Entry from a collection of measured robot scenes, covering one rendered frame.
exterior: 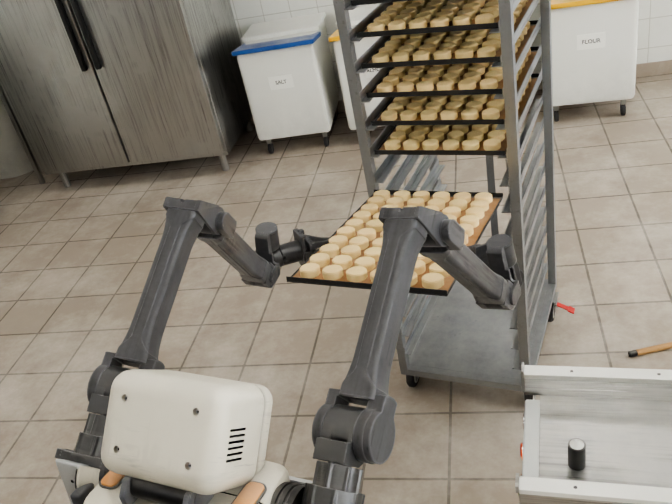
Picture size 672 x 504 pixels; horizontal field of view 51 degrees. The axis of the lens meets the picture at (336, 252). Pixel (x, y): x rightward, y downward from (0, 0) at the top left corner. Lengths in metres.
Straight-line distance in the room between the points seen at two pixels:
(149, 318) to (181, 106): 3.48
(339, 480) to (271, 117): 3.96
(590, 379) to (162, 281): 0.87
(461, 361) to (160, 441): 1.80
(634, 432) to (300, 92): 3.62
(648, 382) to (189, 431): 0.94
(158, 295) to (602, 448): 0.89
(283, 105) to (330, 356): 2.21
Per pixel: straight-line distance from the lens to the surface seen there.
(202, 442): 0.99
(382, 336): 1.08
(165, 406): 1.02
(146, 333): 1.29
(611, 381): 1.55
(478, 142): 2.12
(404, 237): 1.14
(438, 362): 2.69
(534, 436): 1.50
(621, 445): 1.50
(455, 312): 2.91
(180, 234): 1.35
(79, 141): 5.13
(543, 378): 1.54
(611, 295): 3.23
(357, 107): 2.12
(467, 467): 2.54
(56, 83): 5.01
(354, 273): 1.65
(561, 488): 1.35
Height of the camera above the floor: 1.96
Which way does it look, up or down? 32 degrees down
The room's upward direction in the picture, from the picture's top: 13 degrees counter-clockwise
